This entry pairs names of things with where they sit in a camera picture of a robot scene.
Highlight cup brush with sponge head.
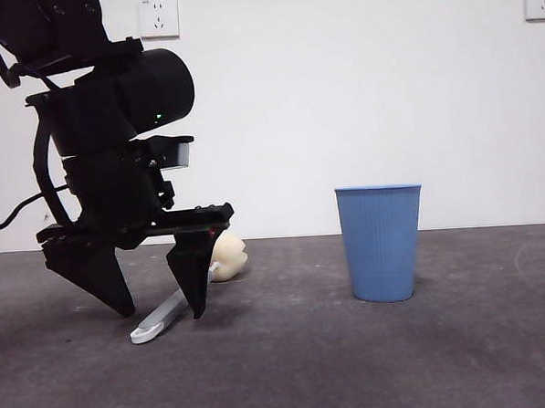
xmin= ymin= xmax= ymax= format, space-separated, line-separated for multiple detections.
xmin=124 ymin=230 xmax=253 ymax=345

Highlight blue ribbed plastic cup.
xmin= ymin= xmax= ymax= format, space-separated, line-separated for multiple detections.
xmin=334 ymin=183 xmax=428 ymax=306

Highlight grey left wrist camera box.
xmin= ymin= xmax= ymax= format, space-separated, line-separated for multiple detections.
xmin=152 ymin=133 xmax=196 ymax=171

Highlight black cable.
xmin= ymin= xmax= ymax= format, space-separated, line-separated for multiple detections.
xmin=0 ymin=184 xmax=72 ymax=234

